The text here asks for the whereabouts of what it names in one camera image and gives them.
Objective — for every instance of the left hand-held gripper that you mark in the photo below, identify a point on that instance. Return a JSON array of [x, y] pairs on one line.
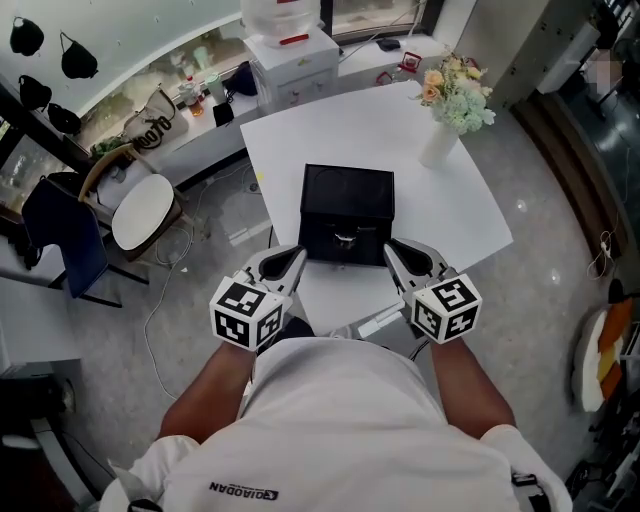
[[245, 315]]

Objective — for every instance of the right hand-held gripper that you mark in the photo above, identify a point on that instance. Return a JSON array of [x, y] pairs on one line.
[[445, 307]]

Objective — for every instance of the black box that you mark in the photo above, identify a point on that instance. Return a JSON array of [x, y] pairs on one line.
[[345, 190]]

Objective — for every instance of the person's right forearm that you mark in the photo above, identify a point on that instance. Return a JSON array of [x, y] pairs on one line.
[[472, 395]]

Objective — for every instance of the person's left forearm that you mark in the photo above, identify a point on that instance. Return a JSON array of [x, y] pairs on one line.
[[210, 400]]

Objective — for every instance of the person's black shorts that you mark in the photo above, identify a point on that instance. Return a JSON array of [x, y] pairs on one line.
[[297, 330]]

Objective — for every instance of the white vase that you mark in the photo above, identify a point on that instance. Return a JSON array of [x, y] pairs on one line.
[[437, 147]]

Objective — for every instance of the white window bench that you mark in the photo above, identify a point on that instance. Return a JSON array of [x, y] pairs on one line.
[[200, 145]]

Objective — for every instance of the white table with black legs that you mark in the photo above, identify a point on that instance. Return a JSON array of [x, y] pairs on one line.
[[340, 130]]

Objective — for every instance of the wooden chair with white cushion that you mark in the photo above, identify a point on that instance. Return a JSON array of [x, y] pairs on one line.
[[142, 210]]

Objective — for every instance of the small black pouch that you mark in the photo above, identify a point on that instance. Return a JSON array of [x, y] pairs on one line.
[[223, 114]]

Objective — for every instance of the pastel flower bouquet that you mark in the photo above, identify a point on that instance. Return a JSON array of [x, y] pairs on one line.
[[460, 100]]

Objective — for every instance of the person's white shirt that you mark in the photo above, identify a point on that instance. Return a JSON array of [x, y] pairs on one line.
[[340, 430]]

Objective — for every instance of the glass tea pitcher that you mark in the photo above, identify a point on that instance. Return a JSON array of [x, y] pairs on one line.
[[194, 102]]

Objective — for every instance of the white tumbler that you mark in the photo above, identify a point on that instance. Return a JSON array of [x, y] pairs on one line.
[[216, 89]]

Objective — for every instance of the beige tote bag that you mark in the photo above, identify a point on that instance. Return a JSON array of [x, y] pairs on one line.
[[155, 125]]

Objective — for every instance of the dark blue bag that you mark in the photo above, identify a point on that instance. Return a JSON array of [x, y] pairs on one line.
[[241, 79]]

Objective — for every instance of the white round floor seat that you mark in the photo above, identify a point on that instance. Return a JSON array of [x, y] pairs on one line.
[[585, 365]]

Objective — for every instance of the white water dispenser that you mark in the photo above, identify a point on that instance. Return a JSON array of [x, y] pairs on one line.
[[300, 70]]

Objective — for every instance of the red framed clear box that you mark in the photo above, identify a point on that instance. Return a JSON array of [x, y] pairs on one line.
[[385, 78], [411, 61]]

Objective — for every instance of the large orange cushion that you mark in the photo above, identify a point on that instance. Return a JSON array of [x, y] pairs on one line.
[[616, 325]]

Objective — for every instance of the green potted plant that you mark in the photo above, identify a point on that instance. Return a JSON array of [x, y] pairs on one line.
[[110, 148]]

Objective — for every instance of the yellow cushion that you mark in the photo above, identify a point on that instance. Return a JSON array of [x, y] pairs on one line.
[[608, 364]]

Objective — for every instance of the dark blue chair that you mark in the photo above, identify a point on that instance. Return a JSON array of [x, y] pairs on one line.
[[65, 235]]

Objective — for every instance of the small orange cushion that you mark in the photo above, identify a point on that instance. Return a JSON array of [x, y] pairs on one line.
[[611, 385]]

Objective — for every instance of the grey desk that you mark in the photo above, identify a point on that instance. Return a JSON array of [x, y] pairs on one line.
[[35, 320]]

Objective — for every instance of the black cap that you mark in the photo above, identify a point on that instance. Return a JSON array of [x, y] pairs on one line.
[[65, 120], [27, 37], [36, 92], [80, 60]]

